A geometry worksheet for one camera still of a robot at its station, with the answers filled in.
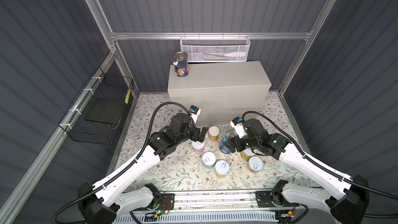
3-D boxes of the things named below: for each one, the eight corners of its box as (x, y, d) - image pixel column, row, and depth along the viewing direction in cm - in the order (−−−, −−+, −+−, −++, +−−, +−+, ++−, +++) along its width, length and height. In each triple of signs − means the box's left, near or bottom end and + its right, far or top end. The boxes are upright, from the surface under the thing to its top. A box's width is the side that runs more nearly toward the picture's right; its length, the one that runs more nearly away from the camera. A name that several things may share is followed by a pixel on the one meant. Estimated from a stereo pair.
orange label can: (248, 173, 84) (251, 169, 79) (245, 160, 88) (248, 156, 83) (261, 173, 84) (265, 169, 79) (258, 160, 88) (261, 156, 83)
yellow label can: (215, 177, 83) (215, 174, 78) (214, 164, 87) (215, 160, 82) (228, 177, 82) (230, 174, 78) (227, 164, 87) (228, 160, 82)
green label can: (202, 169, 85) (202, 165, 81) (202, 155, 90) (202, 151, 86) (215, 169, 85) (216, 165, 81) (214, 155, 90) (215, 151, 86)
